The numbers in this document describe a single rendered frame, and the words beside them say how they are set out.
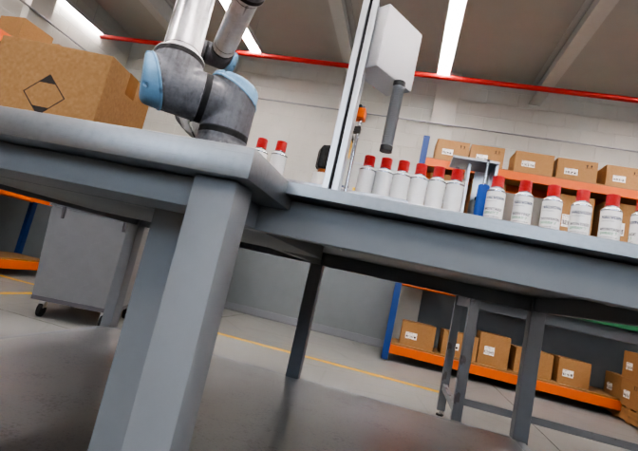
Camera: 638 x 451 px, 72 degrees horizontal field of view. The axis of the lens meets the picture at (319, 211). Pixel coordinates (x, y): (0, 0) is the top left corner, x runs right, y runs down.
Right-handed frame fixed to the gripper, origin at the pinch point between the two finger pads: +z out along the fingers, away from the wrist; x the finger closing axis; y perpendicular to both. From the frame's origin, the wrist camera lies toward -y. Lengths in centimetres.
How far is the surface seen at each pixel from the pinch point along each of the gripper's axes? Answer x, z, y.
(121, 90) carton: 5.2, -2.8, -31.0
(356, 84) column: -54, 12, -16
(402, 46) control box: -71, 3, -11
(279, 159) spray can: -25.4, 19.6, -1.7
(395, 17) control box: -71, -4, -15
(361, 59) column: -58, 5, -16
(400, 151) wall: -111, -107, 444
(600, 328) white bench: -136, 115, 118
